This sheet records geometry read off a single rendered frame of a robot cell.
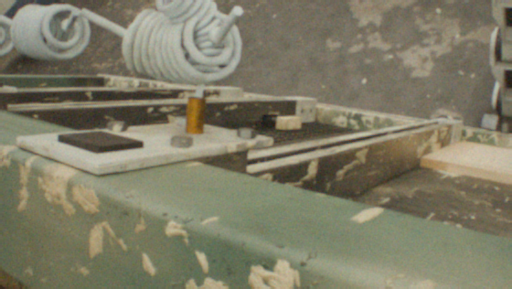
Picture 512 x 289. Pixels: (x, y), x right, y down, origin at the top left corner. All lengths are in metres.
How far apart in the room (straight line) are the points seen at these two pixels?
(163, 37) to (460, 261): 0.30
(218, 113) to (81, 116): 0.38
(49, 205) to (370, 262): 0.21
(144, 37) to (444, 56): 2.48
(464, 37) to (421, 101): 0.50
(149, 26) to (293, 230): 0.26
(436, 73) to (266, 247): 2.56
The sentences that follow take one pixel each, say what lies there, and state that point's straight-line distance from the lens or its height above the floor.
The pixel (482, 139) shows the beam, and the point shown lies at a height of 0.90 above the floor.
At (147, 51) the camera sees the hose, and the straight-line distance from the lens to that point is 0.43.
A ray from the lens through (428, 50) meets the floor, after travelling 2.86.
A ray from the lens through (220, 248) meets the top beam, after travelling 0.22.
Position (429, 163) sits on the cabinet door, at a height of 1.20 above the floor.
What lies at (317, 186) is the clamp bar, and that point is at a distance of 0.57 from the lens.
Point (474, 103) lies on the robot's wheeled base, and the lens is 2.38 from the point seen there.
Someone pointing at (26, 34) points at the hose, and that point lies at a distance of 0.57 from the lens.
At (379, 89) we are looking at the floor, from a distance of 2.73.
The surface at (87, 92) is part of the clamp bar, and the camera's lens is 1.22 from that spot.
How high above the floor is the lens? 2.05
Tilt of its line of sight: 48 degrees down
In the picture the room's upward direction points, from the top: 35 degrees counter-clockwise
